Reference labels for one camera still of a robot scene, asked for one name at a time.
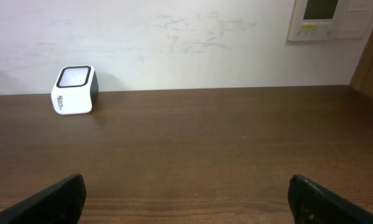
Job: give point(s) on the white wall control panel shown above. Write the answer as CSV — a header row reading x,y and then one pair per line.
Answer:
x,y
322,20

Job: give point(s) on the white barcode scanner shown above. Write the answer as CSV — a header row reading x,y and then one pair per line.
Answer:
x,y
75,90

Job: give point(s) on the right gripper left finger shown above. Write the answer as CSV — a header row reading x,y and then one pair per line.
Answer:
x,y
62,202

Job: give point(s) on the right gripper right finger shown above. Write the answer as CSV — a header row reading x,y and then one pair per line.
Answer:
x,y
312,203

